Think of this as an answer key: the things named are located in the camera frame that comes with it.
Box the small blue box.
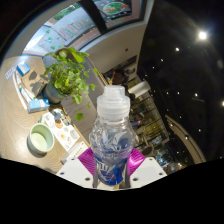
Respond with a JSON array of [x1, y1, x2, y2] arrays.
[[16, 61, 32, 77]]

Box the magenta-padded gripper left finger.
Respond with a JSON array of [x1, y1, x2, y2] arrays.
[[55, 147, 98, 188]]

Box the group of ceiling lights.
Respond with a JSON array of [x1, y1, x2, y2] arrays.
[[159, 28, 224, 108]]

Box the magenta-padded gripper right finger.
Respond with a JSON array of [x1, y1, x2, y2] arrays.
[[127, 147, 168, 188]]

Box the blue white carton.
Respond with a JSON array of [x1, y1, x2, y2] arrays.
[[27, 98, 51, 114]]

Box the clear blue-labelled drink bottle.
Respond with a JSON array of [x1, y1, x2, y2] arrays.
[[89, 84, 137, 187]]

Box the pill blister pack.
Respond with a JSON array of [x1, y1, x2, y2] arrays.
[[4, 66, 17, 80]]

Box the brown card stand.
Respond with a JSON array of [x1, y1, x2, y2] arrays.
[[28, 69, 48, 98]]

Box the framed wall picture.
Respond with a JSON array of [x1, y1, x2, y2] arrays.
[[93, 0, 141, 21]]

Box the person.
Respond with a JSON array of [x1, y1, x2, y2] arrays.
[[108, 68, 129, 86]]

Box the large glass window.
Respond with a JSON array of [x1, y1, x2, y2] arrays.
[[23, 3, 101, 58]]

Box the light green cup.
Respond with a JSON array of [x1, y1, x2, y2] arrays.
[[27, 122, 55, 155]]

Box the white round column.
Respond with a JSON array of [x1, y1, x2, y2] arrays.
[[128, 80, 152, 98]]

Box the potted green plant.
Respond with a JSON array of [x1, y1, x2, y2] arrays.
[[43, 46, 99, 122]]

